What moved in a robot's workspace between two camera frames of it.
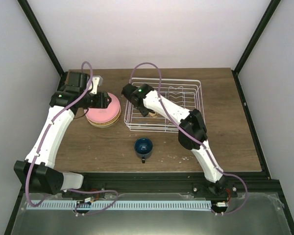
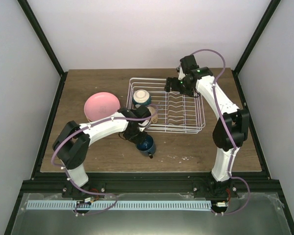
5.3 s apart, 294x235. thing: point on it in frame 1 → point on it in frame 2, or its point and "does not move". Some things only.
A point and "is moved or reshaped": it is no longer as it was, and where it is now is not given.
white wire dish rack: x=186 y=93 does not move
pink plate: x=104 y=115 does not move
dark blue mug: x=143 y=147 is moved or reshaped
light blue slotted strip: x=119 y=205 does not move
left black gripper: x=102 y=102 → x=138 y=141
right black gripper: x=144 y=113 → x=175 y=87
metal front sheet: x=253 y=214 does not move
